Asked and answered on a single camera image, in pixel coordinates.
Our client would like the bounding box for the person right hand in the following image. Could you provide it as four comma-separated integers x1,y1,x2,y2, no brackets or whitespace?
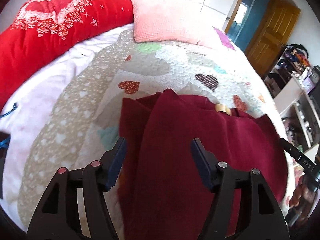
289,174,319,212

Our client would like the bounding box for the heart patterned bedspread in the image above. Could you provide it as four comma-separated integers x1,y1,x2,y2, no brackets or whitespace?
18,30,291,239

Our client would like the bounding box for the white shelf unit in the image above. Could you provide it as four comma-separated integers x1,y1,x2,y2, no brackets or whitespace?
264,44,319,155

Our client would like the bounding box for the red floral quilt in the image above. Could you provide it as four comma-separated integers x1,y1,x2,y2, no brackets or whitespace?
1,0,133,107

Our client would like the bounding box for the wooden door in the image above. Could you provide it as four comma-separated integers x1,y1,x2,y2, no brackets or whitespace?
245,0,300,77

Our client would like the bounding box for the white fleece blanket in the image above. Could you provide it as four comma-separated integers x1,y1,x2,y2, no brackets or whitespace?
1,24,134,231

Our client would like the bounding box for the black smartphone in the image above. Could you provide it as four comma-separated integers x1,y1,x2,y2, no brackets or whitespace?
0,132,10,198

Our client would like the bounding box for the magenta pillow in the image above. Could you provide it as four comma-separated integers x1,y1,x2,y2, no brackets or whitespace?
214,28,235,50

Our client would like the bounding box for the pink checkered pillow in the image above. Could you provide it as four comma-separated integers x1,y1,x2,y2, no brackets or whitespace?
131,0,219,48

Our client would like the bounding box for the dark red sweater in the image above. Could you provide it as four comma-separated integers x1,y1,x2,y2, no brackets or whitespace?
118,89,287,239

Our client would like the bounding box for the blue lanyard strap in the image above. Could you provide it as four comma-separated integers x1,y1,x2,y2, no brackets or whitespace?
0,102,19,119

